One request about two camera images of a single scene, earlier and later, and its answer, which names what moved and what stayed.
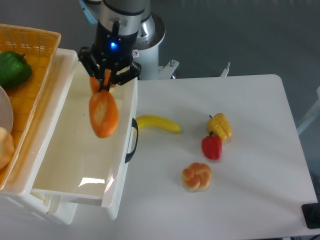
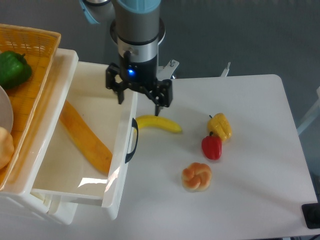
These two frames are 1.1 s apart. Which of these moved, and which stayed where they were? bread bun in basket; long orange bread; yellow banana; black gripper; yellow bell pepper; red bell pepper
Moved: black gripper; long orange bread
Stayed: red bell pepper; bread bun in basket; yellow banana; yellow bell pepper
